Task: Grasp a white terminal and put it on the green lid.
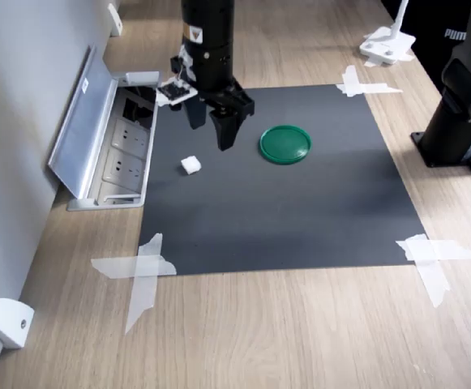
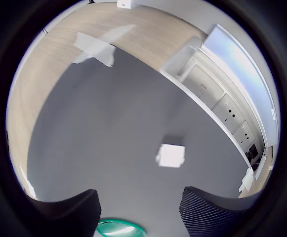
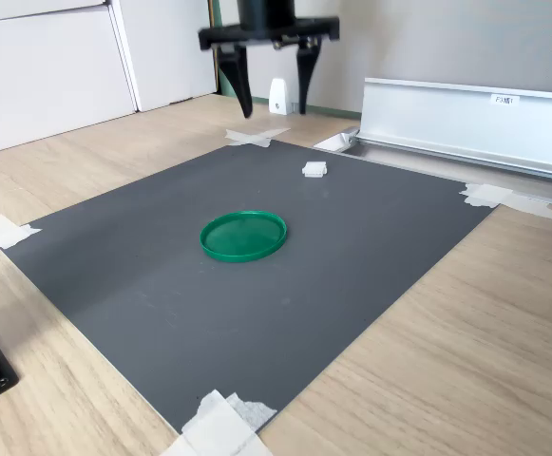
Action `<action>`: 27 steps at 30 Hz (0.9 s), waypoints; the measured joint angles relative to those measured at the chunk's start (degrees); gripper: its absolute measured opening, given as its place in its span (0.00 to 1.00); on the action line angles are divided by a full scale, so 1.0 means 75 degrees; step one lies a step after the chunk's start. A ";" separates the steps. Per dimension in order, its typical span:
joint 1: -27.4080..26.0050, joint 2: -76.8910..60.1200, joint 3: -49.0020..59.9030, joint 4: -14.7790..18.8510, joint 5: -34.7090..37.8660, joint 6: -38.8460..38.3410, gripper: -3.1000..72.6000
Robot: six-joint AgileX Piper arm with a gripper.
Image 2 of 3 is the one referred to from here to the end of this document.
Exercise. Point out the small white plastic terminal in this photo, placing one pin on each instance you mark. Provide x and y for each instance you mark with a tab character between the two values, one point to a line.
171	155

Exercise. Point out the dark grey mat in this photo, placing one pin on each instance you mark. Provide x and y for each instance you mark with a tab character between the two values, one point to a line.
108	123

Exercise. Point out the small white duct label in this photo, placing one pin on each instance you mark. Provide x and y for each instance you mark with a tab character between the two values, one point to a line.
274	115

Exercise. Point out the white tape piece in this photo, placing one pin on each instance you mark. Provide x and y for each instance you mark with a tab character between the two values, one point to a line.
96	48
28	184
247	181

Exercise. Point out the round green lid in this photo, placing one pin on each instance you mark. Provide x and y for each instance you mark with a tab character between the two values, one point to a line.
118	227

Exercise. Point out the small white bracket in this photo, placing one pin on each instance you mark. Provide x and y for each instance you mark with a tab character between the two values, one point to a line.
126	3

